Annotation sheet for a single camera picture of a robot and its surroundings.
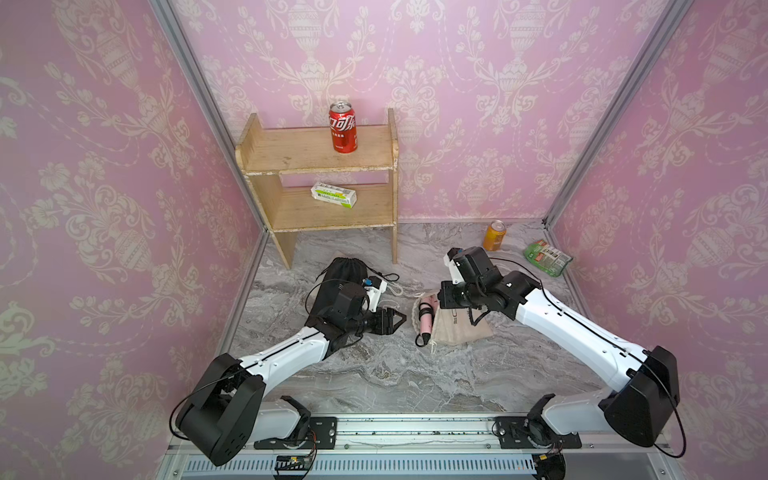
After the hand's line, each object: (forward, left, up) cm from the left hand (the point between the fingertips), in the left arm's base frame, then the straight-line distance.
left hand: (400, 320), depth 82 cm
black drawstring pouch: (+14, +18, +3) cm, 23 cm away
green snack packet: (+29, -53, -8) cm, 62 cm away
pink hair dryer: (+4, -8, -1) cm, 9 cm away
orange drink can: (+34, -34, -2) cm, 48 cm away
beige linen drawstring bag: (+17, +1, -11) cm, 21 cm away
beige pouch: (0, -15, -2) cm, 15 cm away
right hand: (+4, -10, +8) cm, 13 cm away
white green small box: (+36, +21, +14) cm, 44 cm away
